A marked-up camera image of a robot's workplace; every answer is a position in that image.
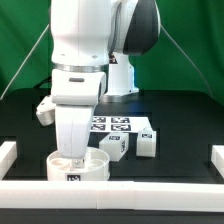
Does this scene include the white marker sheet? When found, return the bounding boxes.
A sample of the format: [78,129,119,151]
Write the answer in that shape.
[91,116,152,133]

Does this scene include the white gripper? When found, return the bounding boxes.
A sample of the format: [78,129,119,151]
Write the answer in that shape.
[55,105,94,159]

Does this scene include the grey right cable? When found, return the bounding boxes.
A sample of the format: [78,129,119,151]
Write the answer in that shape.
[160,25,214,98]

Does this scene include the white left fence rail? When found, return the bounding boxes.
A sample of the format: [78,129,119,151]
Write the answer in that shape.
[0,141,17,181]

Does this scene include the black cable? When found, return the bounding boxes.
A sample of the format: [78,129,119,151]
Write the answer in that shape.
[33,75,53,90]

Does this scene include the white front fence rail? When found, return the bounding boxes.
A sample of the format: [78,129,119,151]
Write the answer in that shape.
[0,181,224,212]

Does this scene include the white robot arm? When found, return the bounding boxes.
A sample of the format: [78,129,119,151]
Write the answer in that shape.
[50,0,160,159]

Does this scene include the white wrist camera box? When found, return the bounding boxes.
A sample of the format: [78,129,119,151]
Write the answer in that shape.
[36,95,55,126]

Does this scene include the white cable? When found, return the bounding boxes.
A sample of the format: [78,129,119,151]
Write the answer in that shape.
[0,23,52,101]

